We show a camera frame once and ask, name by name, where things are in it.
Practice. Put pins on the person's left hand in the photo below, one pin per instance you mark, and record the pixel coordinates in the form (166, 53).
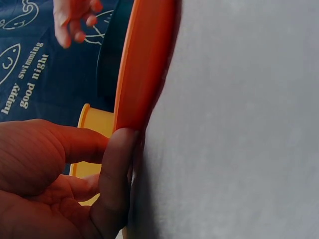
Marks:
(37, 189)

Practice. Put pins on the person's right hand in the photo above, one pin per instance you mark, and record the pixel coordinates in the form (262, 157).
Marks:
(64, 17)

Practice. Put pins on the person's right fingers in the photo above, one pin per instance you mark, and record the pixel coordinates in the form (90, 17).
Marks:
(80, 36)

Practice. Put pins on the orange plate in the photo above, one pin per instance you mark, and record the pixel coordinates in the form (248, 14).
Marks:
(147, 62)

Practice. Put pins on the dark teal plate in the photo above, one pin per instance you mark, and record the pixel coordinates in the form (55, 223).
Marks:
(109, 57)

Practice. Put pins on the yellow cup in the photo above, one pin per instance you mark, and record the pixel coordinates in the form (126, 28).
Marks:
(97, 119)

